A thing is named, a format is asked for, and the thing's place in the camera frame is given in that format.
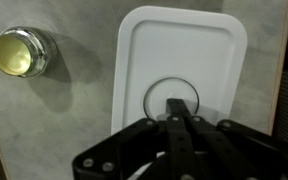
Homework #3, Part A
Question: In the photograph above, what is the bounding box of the grey wooden coffee table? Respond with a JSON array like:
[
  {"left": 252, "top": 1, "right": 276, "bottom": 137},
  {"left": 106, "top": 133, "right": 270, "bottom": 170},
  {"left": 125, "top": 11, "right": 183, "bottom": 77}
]
[{"left": 0, "top": 0, "right": 288, "bottom": 180}]

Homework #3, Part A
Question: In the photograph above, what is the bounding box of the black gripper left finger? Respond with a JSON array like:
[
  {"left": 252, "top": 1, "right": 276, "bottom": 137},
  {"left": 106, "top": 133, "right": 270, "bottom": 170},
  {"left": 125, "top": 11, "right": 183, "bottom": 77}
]
[{"left": 72, "top": 118, "right": 166, "bottom": 180}]

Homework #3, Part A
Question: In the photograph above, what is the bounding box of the white container lid with button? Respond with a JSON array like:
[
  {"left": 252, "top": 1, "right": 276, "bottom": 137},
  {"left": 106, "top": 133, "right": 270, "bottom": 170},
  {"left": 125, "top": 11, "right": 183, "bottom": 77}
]
[{"left": 111, "top": 6, "right": 247, "bottom": 133}]

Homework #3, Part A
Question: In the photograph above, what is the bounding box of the silver tin candle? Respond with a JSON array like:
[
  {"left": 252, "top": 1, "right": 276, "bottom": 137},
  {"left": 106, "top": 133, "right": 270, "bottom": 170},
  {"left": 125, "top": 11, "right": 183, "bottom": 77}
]
[{"left": 0, "top": 26, "right": 58, "bottom": 78}]

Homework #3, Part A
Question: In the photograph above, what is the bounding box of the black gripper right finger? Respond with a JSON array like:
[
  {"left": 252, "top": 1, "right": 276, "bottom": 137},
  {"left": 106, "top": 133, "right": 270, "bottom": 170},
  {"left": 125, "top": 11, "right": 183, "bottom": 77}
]
[{"left": 166, "top": 99, "right": 288, "bottom": 180}]

